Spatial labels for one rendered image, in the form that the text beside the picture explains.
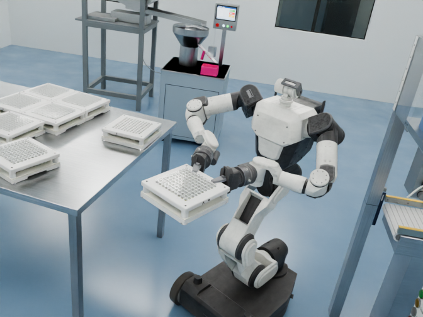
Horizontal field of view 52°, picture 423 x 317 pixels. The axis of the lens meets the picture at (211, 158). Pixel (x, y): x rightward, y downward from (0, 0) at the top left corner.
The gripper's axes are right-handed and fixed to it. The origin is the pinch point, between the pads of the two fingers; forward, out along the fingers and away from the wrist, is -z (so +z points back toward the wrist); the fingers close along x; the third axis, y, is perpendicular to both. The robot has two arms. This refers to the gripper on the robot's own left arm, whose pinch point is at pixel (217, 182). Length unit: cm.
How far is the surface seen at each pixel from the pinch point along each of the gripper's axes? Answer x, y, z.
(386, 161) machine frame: -1, -24, 88
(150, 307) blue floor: 105, 42, 3
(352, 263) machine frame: 63, -24, 89
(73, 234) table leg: 33, 37, -44
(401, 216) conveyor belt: 20, -40, 87
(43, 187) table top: 18, 56, -49
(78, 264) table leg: 50, 37, -42
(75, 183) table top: 18, 52, -36
